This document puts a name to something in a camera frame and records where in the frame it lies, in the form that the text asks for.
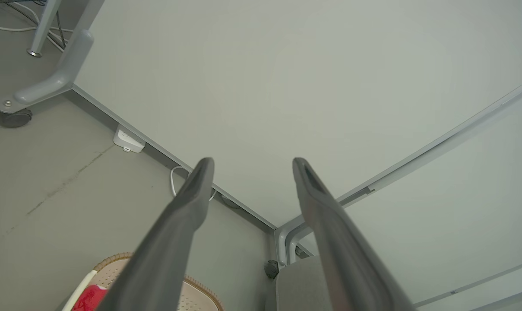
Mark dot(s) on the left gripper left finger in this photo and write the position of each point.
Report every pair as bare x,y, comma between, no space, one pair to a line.
166,246

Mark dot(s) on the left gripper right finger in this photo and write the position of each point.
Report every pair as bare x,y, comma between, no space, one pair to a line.
338,250

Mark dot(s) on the red printed T-shirt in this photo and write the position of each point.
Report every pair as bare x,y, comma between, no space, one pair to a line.
90,300

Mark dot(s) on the beige woven laundry basket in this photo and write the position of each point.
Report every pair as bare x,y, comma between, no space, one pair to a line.
196,298

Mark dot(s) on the small dark caster wheel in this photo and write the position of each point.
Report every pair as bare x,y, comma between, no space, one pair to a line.
271,269

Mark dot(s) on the white power adapter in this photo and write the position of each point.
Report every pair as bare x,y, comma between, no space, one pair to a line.
128,141

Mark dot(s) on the black caster wheel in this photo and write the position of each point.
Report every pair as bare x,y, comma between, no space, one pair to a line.
14,118

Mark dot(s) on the grey partition foot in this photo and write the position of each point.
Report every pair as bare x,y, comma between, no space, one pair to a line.
66,69

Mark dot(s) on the grey table leg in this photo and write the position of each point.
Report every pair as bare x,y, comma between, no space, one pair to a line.
42,26

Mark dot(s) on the grey partition corner frame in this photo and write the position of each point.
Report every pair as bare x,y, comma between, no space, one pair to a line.
282,242

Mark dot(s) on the aluminium partition rail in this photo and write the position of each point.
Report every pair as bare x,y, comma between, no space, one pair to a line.
438,149

